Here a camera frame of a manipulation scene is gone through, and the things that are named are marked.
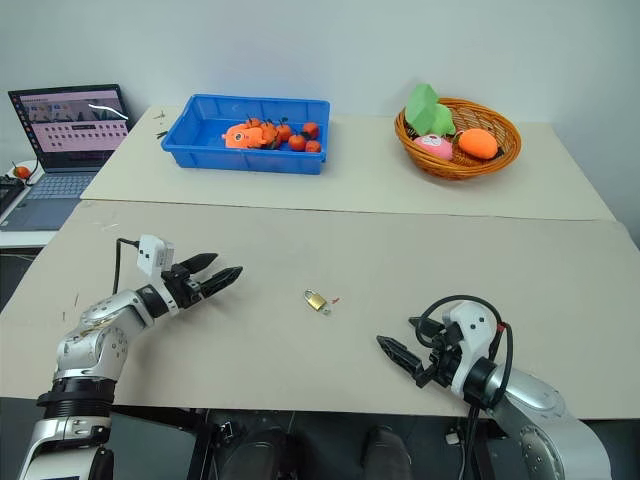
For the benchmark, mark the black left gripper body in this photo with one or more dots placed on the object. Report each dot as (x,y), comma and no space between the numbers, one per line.
(182,289)

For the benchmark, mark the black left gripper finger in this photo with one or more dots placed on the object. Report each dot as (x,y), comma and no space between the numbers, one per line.
(202,261)
(222,279)

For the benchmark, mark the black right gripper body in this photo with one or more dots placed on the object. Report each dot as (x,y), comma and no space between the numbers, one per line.
(442,357)

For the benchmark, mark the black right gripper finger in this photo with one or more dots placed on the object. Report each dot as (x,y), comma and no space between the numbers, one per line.
(427,330)
(400,356)

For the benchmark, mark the brass padlock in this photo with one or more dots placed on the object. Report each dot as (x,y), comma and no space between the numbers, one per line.
(316,302)

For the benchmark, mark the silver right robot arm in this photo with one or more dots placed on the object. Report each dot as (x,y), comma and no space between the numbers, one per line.
(540,400)

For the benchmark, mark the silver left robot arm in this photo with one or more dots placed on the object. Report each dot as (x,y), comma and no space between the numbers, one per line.
(95,340)

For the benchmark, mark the dark rounded shape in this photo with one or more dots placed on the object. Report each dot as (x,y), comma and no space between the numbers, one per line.
(385,452)

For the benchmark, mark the blue plastic bin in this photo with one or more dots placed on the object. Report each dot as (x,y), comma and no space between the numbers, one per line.
(200,132)

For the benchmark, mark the orange fish toy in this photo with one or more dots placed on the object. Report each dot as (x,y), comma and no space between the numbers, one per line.
(242,137)

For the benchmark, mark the small orange fruit toy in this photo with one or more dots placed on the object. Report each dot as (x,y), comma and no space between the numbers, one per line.
(254,122)
(313,147)
(22,172)
(297,143)
(284,132)
(270,132)
(311,129)

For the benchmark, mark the woven wicker basket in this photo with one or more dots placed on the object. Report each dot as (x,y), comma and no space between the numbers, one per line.
(450,167)

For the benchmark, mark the pink plush toy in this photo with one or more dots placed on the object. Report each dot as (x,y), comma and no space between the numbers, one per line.
(432,146)

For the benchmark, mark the open grey laptop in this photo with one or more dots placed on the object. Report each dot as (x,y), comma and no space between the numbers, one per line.
(70,125)

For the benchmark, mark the orange plush fruit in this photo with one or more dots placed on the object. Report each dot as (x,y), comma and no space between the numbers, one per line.
(478,143)

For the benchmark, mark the black electronic device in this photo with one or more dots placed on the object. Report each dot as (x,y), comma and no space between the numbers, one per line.
(9,192)

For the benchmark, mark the green plush vegetable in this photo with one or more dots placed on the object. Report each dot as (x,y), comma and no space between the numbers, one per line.
(422,110)

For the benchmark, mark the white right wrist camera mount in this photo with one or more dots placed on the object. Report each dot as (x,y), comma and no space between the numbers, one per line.
(472,325)

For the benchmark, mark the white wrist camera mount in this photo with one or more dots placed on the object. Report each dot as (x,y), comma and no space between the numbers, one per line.
(150,252)
(472,325)

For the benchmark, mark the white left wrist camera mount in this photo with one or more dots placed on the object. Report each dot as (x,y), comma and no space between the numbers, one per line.
(150,252)

